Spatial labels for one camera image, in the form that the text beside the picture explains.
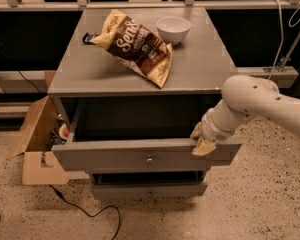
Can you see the white bowl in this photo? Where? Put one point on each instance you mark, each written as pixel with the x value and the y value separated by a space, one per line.
pixel 173 29

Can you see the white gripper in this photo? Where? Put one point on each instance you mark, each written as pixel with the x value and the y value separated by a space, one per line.
pixel 210 131

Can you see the open cardboard box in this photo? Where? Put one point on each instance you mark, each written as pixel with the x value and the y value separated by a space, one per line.
pixel 33 143

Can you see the metal window rail frame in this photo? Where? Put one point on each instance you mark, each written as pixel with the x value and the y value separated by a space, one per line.
pixel 40 5

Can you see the brown yellow chip bag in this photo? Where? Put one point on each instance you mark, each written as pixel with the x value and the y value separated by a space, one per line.
pixel 135 46

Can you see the small dark blue packet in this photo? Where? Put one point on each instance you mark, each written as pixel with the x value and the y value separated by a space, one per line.
pixel 88 38

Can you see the grey drawer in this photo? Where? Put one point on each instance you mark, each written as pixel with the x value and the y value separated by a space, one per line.
pixel 148 191
pixel 138 134

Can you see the items inside cardboard box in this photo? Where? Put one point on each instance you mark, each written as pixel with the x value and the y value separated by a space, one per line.
pixel 60 134

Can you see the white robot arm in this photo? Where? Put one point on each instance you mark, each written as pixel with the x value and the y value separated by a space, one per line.
pixel 243 98

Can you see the grey top drawer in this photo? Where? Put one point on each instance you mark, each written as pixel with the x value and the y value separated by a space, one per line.
pixel 138 134

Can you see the grey drawer cabinet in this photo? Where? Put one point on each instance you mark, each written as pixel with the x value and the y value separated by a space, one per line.
pixel 200 65

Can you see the grey bottom drawer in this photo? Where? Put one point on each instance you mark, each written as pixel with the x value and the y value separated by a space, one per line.
pixel 148 191

